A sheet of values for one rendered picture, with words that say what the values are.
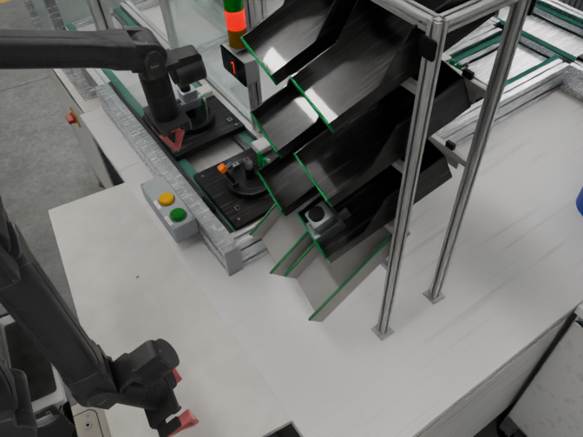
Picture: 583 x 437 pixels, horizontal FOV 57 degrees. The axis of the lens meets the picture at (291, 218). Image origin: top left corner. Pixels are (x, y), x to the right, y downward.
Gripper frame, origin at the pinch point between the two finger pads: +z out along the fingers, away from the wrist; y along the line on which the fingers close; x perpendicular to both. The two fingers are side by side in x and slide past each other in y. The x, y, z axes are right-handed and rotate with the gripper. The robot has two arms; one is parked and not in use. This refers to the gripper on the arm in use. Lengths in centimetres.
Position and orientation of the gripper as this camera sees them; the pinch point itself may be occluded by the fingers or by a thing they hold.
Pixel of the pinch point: (176, 146)
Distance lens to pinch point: 121.7
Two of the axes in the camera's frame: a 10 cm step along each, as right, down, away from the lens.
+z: 0.7, 6.4, 7.6
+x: -8.3, 4.7, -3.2
